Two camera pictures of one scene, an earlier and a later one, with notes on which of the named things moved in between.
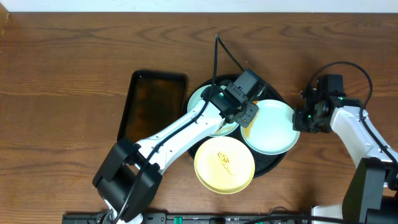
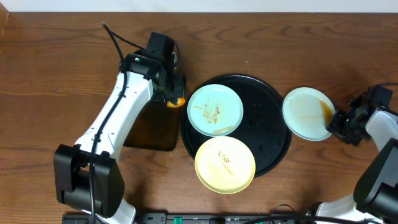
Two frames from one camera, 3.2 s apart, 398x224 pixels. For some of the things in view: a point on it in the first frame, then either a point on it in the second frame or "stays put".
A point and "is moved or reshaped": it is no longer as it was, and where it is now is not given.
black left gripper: [249, 112] to [175, 90]
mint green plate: [271, 132] is moved or reshaped
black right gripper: [298, 124] to [332, 126]
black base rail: [194, 218] stays put
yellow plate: [224, 165] stays put
